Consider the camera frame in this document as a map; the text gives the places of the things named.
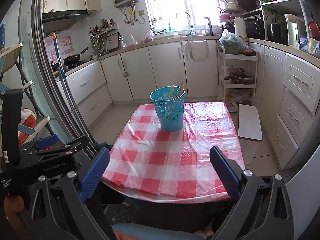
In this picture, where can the black frying pan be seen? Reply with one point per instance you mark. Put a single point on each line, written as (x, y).
(70, 60)

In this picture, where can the white thermos jug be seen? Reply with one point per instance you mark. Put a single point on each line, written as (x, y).
(240, 27)

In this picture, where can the teal perforated plastic basket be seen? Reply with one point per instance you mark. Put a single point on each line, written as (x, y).
(169, 112)

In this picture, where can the blue handled mop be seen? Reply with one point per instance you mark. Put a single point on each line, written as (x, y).
(70, 98)

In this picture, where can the red white checkered tablecloth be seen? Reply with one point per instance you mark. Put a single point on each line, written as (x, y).
(150, 164)

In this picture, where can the wooden chopstick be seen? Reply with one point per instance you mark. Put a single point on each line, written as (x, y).
(171, 92)
(180, 91)

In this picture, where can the white electric kettle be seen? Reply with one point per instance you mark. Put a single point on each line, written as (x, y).
(295, 28)

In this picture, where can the green vegetables plastic bag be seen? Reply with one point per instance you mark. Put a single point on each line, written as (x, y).
(233, 44)

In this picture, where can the beige kitchen base cabinets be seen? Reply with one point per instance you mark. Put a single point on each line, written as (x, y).
(287, 93)

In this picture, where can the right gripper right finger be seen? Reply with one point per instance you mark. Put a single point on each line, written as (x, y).
(228, 171)

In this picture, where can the white tiered storage rack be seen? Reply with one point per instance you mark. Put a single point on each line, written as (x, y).
(237, 77)

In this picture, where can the white step stool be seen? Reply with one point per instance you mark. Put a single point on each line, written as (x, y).
(249, 131)

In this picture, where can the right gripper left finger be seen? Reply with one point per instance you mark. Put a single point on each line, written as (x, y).
(91, 178)

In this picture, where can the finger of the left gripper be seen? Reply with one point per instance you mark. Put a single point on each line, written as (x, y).
(46, 142)

